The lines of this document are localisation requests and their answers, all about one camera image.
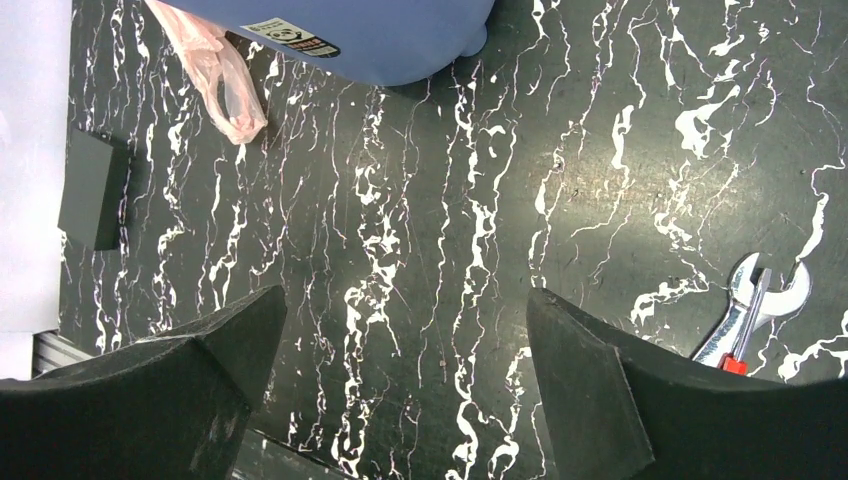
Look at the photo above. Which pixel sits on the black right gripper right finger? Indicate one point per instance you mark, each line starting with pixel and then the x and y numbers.
pixel 619 407

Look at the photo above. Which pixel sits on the blue plastic trash bin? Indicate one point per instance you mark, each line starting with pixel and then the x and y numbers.
pixel 373 42

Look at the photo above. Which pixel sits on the pink plastic trash bag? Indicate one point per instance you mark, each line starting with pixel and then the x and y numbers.
pixel 217 71

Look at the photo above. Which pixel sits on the red handled screwdriver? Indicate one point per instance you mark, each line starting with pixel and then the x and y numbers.
pixel 733 362

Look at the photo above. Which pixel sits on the black rectangular block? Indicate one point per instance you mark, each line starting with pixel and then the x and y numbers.
pixel 95 175

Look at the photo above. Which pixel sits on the silver open-end wrench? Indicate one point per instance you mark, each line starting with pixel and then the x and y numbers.
pixel 740 289

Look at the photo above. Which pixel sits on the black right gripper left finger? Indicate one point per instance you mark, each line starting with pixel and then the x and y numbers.
pixel 172 406

